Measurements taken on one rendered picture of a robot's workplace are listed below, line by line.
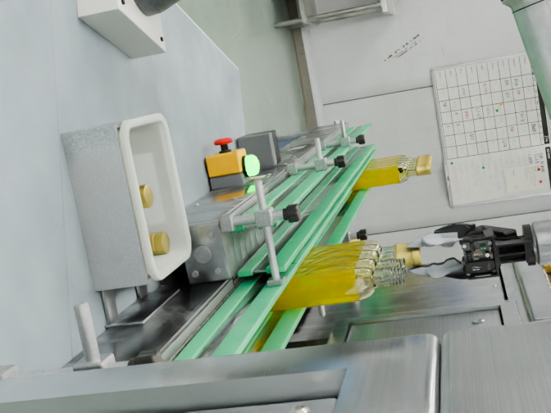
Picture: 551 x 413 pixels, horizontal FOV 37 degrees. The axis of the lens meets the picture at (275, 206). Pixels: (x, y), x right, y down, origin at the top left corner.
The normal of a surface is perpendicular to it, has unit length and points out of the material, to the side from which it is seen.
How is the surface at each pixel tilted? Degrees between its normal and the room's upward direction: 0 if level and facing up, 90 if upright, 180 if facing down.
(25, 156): 0
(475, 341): 90
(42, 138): 0
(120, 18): 90
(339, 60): 90
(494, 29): 90
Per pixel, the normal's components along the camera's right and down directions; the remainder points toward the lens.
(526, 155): -0.20, 0.18
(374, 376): -0.18, -0.97
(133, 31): 0.11, 0.98
